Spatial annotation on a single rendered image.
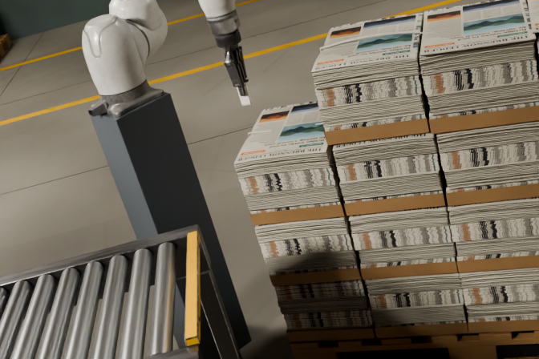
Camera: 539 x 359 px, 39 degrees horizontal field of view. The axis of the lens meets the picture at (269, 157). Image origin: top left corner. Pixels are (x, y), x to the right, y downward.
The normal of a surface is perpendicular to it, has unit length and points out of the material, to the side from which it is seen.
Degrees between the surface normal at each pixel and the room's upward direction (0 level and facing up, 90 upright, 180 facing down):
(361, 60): 2
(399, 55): 3
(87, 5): 90
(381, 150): 90
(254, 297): 0
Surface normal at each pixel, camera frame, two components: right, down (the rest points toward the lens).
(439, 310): -0.21, 0.47
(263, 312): -0.25, -0.87
